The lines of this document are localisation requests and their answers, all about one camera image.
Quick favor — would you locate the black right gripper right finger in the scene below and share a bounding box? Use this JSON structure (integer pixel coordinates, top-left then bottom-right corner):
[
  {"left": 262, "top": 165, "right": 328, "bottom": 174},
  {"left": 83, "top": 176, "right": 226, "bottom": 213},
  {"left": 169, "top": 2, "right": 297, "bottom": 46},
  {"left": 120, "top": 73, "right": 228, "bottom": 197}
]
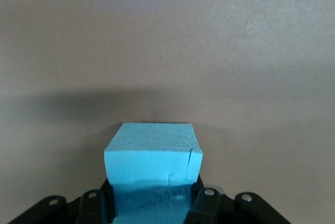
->
[{"left": 184, "top": 175, "right": 288, "bottom": 224}]

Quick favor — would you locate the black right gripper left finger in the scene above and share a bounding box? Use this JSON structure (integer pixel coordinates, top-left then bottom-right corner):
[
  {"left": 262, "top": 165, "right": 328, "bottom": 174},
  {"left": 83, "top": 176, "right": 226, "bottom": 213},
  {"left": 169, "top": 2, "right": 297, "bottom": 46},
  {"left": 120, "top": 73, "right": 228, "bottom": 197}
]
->
[{"left": 7, "top": 178, "right": 116, "bottom": 224}]

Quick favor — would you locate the cyan foam cube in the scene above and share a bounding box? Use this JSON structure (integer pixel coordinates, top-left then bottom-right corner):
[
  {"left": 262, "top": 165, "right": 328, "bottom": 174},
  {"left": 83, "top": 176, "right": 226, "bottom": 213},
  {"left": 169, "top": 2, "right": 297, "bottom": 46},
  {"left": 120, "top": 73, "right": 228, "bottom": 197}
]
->
[{"left": 103, "top": 121, "right": 204, "bottom": 224}]

